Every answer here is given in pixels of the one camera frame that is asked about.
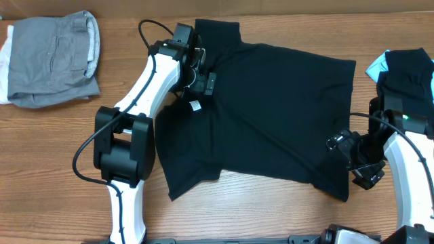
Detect black t-shirt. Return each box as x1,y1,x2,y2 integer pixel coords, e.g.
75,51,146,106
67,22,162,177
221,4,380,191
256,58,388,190
155,19,356,201

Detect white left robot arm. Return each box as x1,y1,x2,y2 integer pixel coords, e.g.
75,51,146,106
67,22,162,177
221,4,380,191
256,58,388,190
92,24,216,243

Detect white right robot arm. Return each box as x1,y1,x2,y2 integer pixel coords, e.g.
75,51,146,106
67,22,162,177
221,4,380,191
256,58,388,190
326,96,433,243

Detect light blue folded garment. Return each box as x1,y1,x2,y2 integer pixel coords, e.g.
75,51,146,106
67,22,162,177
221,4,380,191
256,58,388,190
366,48,433,104

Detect folded black garment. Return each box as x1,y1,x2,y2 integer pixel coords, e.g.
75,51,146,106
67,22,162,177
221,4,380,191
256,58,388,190
377,48,433,120

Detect folded grey trousers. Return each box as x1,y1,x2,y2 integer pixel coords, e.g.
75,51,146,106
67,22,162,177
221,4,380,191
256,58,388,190
1,11,100,108

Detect white folded garment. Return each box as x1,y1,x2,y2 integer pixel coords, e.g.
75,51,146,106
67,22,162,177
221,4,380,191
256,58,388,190
1,25,14,104

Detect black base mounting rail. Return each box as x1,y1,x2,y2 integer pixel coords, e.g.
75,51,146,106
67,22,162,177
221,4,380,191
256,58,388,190
142,235,332,244

